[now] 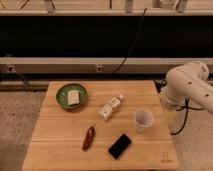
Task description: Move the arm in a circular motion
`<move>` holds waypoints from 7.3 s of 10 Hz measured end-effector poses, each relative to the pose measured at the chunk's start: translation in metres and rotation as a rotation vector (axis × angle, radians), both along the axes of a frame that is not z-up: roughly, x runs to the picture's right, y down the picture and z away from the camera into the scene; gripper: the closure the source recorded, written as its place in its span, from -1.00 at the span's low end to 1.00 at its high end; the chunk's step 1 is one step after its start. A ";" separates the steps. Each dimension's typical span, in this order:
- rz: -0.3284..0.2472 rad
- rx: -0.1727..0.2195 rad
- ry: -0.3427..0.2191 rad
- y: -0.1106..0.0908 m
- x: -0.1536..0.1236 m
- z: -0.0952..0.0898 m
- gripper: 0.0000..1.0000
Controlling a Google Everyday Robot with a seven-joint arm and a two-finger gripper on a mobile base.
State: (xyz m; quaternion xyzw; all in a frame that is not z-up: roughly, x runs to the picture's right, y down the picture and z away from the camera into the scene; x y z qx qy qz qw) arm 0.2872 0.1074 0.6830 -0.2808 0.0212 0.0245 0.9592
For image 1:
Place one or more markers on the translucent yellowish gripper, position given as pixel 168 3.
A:
pixel 169 114

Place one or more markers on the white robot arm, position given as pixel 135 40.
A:
pixel 186 81

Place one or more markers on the translucent plastic cup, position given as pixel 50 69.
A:
pixel 143 119

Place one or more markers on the black smartphone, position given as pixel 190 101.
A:
pixel 119 146

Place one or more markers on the white block in bowl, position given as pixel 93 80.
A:
pixel 73 97

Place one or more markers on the green bowl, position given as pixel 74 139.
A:
pixel 62 95

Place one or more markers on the grey metal rail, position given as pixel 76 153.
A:
pixel 94 64

